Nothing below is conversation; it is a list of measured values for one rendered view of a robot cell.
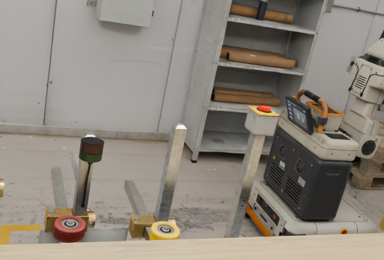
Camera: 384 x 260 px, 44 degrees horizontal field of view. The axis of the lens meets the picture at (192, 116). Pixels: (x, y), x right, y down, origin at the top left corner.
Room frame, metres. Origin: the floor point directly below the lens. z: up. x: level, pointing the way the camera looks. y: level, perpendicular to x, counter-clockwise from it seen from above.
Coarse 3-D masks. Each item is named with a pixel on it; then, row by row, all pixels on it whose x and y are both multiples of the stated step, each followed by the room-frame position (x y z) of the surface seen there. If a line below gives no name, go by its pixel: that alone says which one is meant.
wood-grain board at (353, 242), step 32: (0, 256) 0.88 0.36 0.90; (32, 256) 0.90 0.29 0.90; (64, 256) 0.92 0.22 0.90; (96, 256) 0.95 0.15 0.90; (128, 256) 0.97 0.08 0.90; (160, 256) 1.00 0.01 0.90; (192, 256) 1.03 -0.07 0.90; (224, 256) 1.06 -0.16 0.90; (256, 256) 1.09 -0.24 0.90; (288, 256) 1.12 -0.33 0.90; (320, 256) 1.15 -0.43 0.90; (352, 256) 1.19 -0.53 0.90
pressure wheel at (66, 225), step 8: (64, 216) 1.08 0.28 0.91; (72, 216) 1.09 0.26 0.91; (56, 224) 1.04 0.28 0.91; (64, 224) 1.05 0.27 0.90; (72, 224) 1.05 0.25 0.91; (80, 224) 1.06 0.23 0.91; (56, 232) 1.02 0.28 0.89; (64, 232) 1.01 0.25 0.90; (72, 232) 1.02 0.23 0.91; (80, 232) 1.03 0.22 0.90; (64, 240) 1.01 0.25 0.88; (72, 240) 1.02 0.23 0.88; (80, 240) 1.04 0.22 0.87
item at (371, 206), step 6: (354, 192) 1.86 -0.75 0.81; (360, 192) 1.86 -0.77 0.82; (354, 198) 1.85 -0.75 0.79; (360, 198) 1.82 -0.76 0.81; (366, 198) 1.81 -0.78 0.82; (366, 204) 1.78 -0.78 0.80; (372, 204) 1.76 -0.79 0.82; (372, 210) 1.75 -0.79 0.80; (378, 210) 1.72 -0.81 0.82; (378, 216) 1.71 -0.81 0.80
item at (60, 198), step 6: (54, 168) 1.42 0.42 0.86; (60, 168) 1.43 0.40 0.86; (54, 174) 1.38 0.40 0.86; (60, 174) 1.39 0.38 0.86; (54, 180) 1.34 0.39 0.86; (60, 180) 1.35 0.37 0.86; (54, 186) 1.30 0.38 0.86; (60, 186) 1.31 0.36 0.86; (54, 192) 1.29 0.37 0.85; (60, 192) 1.28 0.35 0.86; (54, 198) 1.27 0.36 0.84; (60, 198) 1.24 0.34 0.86; (66, 198) 1.25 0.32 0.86; (60, 204) 1.21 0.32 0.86; (66, 204) 1.22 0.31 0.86
